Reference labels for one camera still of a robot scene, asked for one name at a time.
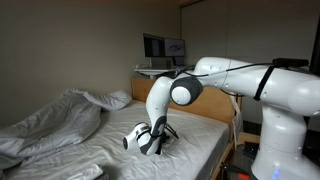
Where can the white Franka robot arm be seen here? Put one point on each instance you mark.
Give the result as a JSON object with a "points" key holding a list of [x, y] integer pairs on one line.
{"points": [[283, 86]]}

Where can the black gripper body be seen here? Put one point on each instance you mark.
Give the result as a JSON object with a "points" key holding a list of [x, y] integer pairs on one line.
{"points": [[166, 132]]}

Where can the black camera on stand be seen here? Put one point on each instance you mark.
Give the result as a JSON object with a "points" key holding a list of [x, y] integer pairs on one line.
{"points": [[290, 62]]}

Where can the folded white towel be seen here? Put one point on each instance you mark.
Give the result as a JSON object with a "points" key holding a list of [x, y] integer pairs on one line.
{"points": [[83, 172]]}

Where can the large dark computer monitor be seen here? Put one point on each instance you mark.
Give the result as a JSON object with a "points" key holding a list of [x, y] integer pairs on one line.
{"points": [[153, 45]]}

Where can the white desk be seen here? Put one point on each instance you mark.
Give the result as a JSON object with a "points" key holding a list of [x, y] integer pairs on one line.
{"points": [[153, 70]]}

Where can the small computer monitor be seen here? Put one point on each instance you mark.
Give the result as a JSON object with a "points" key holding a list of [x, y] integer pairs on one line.
{"points": [[175, 47]]}

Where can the crumpled white duvet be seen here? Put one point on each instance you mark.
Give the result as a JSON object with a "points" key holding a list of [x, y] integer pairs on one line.
{"points": [[60, 123]]}

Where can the wooden bed side rail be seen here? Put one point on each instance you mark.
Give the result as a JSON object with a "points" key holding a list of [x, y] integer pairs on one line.
{"points": [[224, 156]]}

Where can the hanging white cloth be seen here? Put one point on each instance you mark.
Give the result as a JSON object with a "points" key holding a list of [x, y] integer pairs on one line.
{"points": [[237, 126]]}

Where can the black equipment with red light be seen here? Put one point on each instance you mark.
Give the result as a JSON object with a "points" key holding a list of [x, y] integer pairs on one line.
{"points": [[240, 166]]}

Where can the mattress with white fitted sheet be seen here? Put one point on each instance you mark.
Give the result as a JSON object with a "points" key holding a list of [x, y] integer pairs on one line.
{"points": [[200, 143]]}

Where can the grey box on desk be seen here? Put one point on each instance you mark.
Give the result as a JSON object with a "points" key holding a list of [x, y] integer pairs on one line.
{"points": [[161, 63]]}

